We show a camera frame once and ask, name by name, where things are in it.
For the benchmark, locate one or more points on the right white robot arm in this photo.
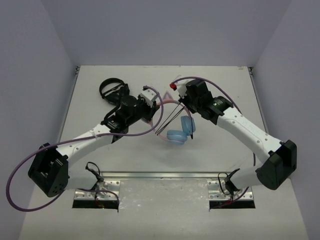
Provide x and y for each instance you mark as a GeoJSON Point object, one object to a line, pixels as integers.
{"type": "Point", "coordinates": [278, 159]}

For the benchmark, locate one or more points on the black headphones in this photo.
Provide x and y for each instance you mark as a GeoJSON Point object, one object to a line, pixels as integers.
{"type": "Point", "coordinates": [113, 89]}

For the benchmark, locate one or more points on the right metal mounting bracket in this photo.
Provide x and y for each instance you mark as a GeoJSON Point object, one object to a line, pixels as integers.
{"type": "Point", "coordinates": [217, 192]}

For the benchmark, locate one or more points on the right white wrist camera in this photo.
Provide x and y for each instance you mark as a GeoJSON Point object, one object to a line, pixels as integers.
{"type": "Point", "coordinates": [179, 86]}

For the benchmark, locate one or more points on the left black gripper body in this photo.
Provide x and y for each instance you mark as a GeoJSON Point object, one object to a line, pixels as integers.
{"type": "Point", "coordinates": [151, 110]}

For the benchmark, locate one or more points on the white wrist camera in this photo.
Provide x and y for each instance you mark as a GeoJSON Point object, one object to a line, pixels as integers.
{"type": "Point", "coordinates": [179, 86]}
{"type": "Point", "coordinates": [149, 95]}

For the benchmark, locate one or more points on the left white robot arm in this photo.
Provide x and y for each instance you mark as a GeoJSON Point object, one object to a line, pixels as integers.
{"type": "Point", "coordinates": [51, 167]}

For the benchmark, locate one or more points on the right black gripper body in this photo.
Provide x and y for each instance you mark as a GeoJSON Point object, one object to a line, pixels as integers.
{"type": "Point", "coordinates": [192, 104]}

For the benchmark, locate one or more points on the left metal mounting bracket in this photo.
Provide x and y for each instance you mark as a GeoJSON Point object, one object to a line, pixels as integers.
{"type": "Point", "coordinates": [107, 191]}

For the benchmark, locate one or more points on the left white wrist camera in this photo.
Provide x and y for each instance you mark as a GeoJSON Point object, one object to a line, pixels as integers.
{"type": "Point", "coordinates": [149, 95]}

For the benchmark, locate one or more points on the pink blue cat-ear headphones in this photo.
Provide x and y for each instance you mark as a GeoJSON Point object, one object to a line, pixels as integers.
{"type": "Point", "coordinates": [188, 126]}

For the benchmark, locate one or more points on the metal mounting bracket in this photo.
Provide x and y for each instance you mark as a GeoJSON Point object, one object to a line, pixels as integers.
{"type": "Point", "coordinates": [107, 191]}
{"type": "Point", "coordinates": [217, 192]}

